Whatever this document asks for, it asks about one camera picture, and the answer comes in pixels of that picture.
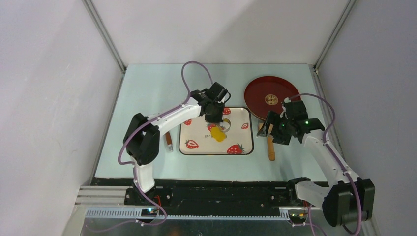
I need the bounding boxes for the strawberry pattern white tray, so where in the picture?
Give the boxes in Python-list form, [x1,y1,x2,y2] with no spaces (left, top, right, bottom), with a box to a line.
[179,107,254,155]

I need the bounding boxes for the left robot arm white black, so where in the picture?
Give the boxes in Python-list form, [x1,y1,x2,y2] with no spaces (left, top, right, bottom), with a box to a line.
[118,82,231,205]

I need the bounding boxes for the metal scraper wooden handle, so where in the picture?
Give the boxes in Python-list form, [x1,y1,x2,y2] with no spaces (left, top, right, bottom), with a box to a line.
[165,131,174,152]

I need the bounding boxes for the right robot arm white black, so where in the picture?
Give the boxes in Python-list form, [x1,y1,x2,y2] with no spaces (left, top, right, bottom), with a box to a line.
[257,101,375,227]

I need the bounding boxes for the yellow dough piece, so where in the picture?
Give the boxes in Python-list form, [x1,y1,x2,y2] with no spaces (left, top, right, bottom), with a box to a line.
[210,126,226,142]

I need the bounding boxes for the aluminium frame rail front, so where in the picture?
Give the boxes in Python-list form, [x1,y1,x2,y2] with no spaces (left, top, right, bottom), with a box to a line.
[75,186,372,222]

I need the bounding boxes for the round red plate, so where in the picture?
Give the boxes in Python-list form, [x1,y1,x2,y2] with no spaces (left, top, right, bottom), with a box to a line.
[243,76,299,119]

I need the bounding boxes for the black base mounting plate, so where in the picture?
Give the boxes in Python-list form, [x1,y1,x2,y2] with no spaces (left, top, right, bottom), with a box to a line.
[124,180,306,217]

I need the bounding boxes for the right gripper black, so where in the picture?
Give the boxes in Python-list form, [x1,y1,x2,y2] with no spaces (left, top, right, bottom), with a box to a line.
[256,111,293,146]

